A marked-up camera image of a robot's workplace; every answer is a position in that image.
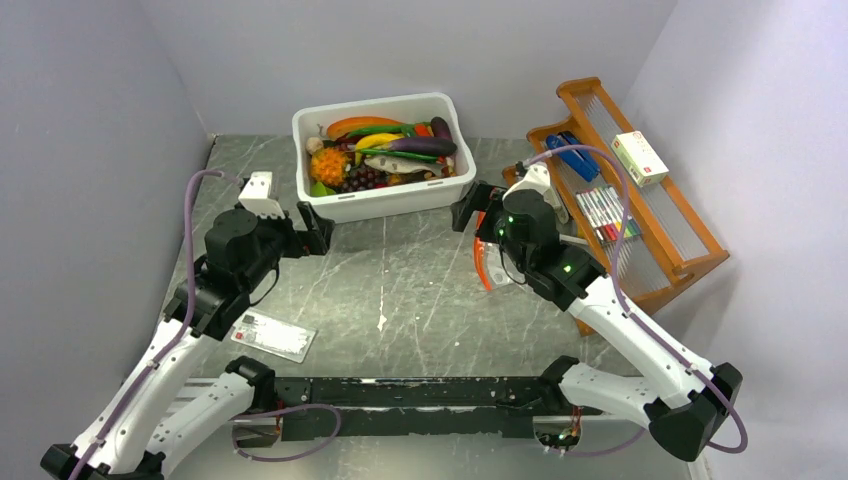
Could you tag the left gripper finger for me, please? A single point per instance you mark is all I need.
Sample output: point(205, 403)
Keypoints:
point(318, 240)
point(312, 221)

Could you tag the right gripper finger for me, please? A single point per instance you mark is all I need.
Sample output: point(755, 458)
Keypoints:
point(480, 191)
point(461, 212)

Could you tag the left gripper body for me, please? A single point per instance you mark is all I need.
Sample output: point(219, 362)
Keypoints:
point(280, 236)

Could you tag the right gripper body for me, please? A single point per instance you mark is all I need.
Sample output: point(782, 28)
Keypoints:
point(492, 227)

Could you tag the toy pineapple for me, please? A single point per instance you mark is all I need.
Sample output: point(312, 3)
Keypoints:
point(329, 166)

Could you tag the clear zip top bag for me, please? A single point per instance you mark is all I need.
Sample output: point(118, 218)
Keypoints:
point(487, 262)

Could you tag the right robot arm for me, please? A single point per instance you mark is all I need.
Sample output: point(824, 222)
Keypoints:
point(679, 397)

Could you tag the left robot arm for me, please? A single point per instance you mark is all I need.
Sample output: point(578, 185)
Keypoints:
point(133, 437)

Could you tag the toy green lime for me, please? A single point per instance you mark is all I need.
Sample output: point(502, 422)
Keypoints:
point(318, 189)

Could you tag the toy dark grapes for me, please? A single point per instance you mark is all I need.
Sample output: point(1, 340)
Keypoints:
point(363, 178)

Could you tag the toy purple eggplant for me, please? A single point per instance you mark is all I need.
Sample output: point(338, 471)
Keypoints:
point(427, 146)

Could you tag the white plastic bin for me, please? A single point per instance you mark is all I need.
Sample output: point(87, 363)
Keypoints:
point(405, 193)

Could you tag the toy orange papaya slice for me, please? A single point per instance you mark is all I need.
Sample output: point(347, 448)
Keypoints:
point(340, 128)

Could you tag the toy grey fish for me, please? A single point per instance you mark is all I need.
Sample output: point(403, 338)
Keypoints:
point(400, 165)

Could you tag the toy green chili pepper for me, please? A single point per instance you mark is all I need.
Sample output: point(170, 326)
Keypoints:
point(419, 129)

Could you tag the blue stapler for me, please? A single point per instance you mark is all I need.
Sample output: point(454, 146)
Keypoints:
point(582, 163)

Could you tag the toy yellow banana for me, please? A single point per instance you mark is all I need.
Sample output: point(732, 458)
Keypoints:
point(372, 142)

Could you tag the flat clear packet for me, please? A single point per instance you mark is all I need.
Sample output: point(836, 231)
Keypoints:
point(273, 336)

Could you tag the coloured marker set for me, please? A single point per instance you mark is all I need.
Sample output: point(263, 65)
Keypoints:
point(603, 210)

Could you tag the wooden shelf rack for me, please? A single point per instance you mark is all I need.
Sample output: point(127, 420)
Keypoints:
point(676, 248)

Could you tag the white red box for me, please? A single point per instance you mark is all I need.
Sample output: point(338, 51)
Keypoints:
point(639, 158)

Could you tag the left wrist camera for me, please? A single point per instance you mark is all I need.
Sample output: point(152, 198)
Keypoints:
point(259, 196)

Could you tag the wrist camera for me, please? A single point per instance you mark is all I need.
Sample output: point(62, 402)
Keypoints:
point(259, 196)
point(537, 178)

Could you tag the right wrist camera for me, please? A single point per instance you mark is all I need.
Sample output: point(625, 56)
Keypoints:
point(537, 178)

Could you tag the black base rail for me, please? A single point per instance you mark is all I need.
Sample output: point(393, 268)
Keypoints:
point(306, 408)

